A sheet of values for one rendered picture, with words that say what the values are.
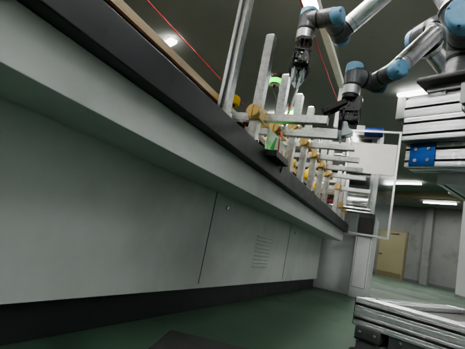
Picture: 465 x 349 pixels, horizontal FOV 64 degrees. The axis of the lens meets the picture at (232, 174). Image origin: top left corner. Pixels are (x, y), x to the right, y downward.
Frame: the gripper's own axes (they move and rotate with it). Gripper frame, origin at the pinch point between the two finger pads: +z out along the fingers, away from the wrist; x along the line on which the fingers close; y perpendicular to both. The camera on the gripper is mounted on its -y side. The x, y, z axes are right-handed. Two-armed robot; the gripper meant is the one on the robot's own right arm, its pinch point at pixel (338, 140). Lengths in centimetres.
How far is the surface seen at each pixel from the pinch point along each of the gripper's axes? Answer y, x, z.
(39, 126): -47, -100, 33
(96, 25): -23, -112, 18
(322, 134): -6.7, -1.5, -1.6
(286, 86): -25.5, -5.7, -21.7
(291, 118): -13.4, -26.5, 1.2
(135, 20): -46, -82, -5
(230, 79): -26, -57, 0
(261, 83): -26.7, -30.7, -11.2
